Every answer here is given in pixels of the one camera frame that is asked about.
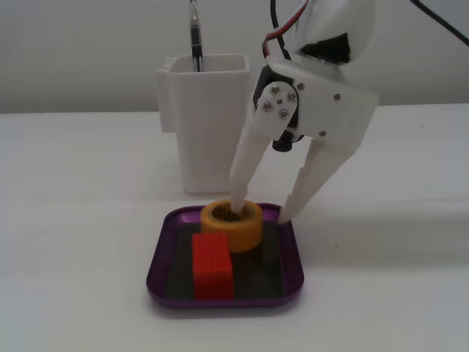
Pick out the black silver pen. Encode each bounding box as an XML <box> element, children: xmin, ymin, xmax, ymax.
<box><xmin>188</xmin><ymin>0</ymin><xmax>204</xmax><ymax>73</ymax></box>

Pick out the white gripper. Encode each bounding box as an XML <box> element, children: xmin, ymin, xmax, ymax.
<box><xmin>229</xmin><ymin>49</ymin><xmax>380</xmax><ymax>224</ymax></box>

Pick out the red ribbed block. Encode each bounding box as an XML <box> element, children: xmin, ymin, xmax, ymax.
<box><xmin>191</xmin><ymin>232</ymin><xmax>235</xmax><ymax>301</ymax></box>

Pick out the purple metal tray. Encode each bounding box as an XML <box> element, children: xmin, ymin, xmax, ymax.
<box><xmin>145</xmin><ymin>202</ymin><xmax>305</xmax><ymax>309</ymax></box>

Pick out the thick black cable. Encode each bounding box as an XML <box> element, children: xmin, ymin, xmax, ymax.
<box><xmin>409</xmin><ymin>0</ymin><xmax>469</xmax><ymax>47</ymax></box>

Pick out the yellow tape roll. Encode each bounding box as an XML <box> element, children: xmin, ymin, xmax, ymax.
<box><xmin>200</xmin><ymin>199</ymin><xmax>264</xmax><ymax>254</ymax></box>

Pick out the white pen holder box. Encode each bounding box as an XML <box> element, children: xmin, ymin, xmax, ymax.
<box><xmin>154</xmin><ymin>54</ymin><xmax>254</xmax><ymax>194</ymax></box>

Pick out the thin black cable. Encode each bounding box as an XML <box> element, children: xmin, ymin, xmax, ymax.
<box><xmin>270</xmin><ymin>0</ymin><xmax>294</xmax><ymax>62</ymax></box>

